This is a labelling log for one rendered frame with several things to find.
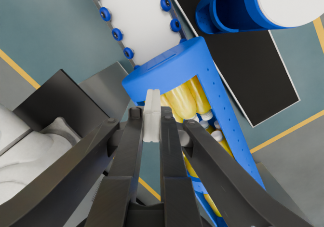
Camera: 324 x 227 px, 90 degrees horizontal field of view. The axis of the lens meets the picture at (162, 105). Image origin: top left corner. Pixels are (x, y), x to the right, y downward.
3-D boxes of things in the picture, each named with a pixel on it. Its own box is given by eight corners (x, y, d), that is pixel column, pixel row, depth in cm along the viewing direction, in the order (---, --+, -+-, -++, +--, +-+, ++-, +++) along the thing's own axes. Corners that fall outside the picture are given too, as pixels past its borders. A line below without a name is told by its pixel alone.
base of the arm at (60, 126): (66, 171, 75) (60, 180, 70) (27, 138, 67) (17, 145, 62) (97, 152, 73) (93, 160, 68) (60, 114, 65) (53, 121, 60)
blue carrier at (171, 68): (208, 202, 96) (230, 262, 70) (127, 73, 66) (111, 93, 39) (253, 182, 93) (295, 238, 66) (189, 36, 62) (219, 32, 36)
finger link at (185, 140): (160, 131, 12) (199, 131, 12) (159, 105, 17) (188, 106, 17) (159, 147, 13) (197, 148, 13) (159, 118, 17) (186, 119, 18)
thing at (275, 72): (245, 121, 185) (252, 128, 171) (168, -3, 137) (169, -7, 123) (290, 95, 174) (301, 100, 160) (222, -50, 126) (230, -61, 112)
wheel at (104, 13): (107, 24, 58) (112, 22, 59) (104, 10, 54) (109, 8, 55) (100, 19, 59) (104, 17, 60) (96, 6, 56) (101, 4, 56)
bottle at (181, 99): (148, 74, 46) (177, 125, 52) (164, 69, 41) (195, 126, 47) (163, 64, 50) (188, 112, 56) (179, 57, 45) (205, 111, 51)
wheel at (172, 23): (179, 32, 61) (182, 30, 60) (171, 32, 58) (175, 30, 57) (175, 20, 61) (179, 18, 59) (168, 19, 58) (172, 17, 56)
